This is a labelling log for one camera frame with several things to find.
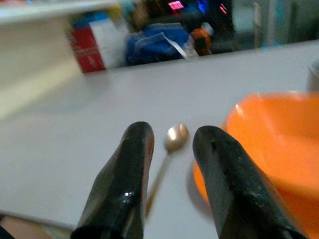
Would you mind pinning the red white blue box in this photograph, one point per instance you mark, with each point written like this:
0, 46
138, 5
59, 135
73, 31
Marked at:
96, 44

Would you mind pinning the orange plastic bowl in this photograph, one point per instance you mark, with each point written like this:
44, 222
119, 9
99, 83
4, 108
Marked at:
274, 139

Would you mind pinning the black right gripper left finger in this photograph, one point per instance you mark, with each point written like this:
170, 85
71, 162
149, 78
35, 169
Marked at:
119, 184

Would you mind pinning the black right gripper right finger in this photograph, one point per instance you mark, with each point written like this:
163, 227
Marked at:
236, 186

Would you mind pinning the black device with red display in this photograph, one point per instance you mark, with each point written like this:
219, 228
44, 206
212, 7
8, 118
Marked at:
192, 10

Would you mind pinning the orange black bottle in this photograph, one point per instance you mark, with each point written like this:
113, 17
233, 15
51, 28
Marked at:
202, 39

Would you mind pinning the silver metal spoon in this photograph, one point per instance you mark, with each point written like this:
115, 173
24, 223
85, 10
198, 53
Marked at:
174, 139

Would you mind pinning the blue cloth bag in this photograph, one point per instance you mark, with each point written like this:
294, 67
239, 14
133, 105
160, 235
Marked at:
155, 43

